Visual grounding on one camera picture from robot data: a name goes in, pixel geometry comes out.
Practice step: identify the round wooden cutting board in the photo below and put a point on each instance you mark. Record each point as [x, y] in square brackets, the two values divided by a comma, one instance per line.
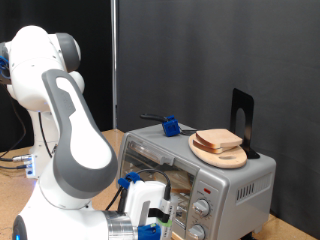
[226, 160]

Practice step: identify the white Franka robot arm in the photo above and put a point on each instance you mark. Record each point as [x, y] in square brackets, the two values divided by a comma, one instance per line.
[83, 150]

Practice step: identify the black spatula with blue block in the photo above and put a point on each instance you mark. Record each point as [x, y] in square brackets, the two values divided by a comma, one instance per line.
[171, 126]

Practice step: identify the vertical metal pole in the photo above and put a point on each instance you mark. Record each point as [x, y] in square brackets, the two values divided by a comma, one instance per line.
[114, 50]

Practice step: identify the silver toaster oven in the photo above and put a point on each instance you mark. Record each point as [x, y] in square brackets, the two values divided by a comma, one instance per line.
[233, 200]

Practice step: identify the silver oven knob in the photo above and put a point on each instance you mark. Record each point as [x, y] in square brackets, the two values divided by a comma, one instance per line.
[196, 232]
[201, 208]

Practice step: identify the black metal bookend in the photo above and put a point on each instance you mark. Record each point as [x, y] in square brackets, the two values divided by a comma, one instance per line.
[248, 103]

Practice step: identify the wooden block under oven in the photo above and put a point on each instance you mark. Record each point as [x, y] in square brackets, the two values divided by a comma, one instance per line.
[175, 236]

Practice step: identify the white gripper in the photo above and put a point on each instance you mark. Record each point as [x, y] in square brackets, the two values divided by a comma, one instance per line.
[146, 193]

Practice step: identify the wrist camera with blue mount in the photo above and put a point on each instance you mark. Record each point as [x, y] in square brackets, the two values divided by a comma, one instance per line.
[166, 213]

